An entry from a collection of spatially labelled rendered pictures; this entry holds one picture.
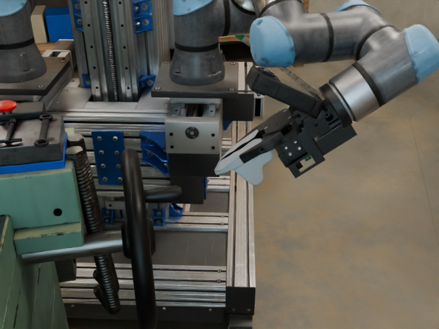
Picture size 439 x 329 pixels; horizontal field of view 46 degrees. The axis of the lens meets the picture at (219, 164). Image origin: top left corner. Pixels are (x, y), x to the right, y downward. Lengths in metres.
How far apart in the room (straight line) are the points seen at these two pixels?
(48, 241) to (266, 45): 0.42
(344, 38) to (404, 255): 1.45
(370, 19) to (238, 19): 0.57
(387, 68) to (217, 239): 1.14
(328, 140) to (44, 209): 0.42
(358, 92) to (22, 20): 0.96
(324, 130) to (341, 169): 1.84
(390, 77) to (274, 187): 1.71
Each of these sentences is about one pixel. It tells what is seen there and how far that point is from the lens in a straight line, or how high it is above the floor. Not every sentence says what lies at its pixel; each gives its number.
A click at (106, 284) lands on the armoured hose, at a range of 0.94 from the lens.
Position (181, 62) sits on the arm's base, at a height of 0.87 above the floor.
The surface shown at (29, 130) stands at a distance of 0.79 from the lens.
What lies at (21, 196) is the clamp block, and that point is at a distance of 0.77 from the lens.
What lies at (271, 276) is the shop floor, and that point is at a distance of 1.96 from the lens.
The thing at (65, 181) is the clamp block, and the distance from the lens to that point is 0.76.
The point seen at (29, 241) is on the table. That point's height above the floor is 0.86.
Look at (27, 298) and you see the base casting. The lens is 0.86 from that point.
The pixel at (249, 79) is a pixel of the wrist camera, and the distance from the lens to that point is 0.74.
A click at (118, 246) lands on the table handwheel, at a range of 0.83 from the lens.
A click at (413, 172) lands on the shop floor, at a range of 2.70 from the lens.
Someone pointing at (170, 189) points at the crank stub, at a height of 0.93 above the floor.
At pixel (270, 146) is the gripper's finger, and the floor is 0.98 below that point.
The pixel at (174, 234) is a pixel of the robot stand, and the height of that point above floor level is 0.21.
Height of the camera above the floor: 1.34
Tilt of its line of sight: 31 degrees down
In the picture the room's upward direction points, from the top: straight up
